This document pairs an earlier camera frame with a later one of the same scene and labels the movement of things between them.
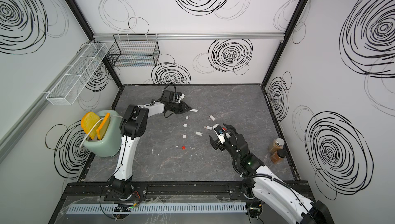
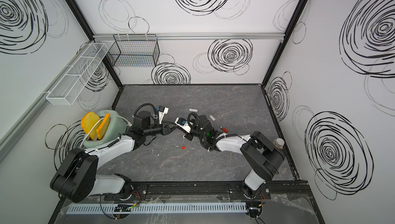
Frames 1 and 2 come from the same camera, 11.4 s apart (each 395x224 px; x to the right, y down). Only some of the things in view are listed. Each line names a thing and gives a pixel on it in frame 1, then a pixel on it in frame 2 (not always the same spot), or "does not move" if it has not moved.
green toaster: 110,144 does not move
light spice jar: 277,144 does not move
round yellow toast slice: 89,120 does not move
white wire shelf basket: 77,74 does not move
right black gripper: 215,144 → 187,136
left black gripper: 182,108 → 165,127
